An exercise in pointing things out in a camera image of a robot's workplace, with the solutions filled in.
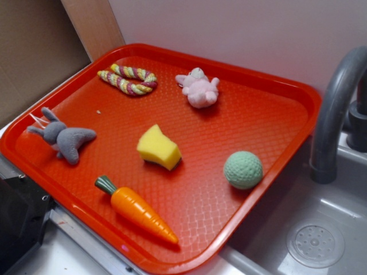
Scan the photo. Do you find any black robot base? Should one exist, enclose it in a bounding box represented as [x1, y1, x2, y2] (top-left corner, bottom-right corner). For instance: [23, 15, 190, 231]
[1, 175, 53, 274]

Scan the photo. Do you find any pink plush animal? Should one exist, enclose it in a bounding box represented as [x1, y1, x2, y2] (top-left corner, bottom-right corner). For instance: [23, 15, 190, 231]
[175, 68, 220, 109]

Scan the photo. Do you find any orange plastic tray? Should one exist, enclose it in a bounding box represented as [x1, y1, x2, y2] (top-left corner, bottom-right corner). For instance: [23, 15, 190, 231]
[1, 44, 321, 274]

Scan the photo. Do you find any yellow sponge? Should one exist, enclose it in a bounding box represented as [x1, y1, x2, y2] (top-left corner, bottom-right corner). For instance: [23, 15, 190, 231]
[136, 124, 182, 171]

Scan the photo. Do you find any green textured ball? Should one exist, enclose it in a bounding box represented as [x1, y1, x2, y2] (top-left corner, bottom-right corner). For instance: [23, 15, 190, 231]
[224, 151, 263, 190]

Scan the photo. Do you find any orange plastic carrot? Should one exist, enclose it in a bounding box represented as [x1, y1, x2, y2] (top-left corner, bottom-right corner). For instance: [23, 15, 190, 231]
[95, 175, 179, 245]

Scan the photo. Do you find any gray plush bunny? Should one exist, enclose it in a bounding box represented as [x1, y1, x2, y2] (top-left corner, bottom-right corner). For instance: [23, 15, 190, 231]
[27, 107, 97, 166]

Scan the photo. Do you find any gray faucet spout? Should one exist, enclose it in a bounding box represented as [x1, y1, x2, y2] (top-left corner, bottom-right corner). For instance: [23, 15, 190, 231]
[310, 46, 366, 184]

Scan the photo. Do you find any wooden board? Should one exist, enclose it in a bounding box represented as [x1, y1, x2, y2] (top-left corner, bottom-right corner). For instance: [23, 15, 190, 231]
[61, 0, 126, 62]

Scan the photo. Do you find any gray toy sink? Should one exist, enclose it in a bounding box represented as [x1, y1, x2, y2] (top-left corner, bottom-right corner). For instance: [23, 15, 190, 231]
[220, 142, 366, 274]

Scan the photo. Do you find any cardboard panel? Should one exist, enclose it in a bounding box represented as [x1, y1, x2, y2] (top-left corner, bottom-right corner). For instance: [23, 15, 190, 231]
[1, 1, 90, 127]

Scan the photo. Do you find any colourful rope toy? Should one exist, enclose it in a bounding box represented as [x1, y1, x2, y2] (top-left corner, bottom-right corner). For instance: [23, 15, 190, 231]
[97, 64, 157, 96]

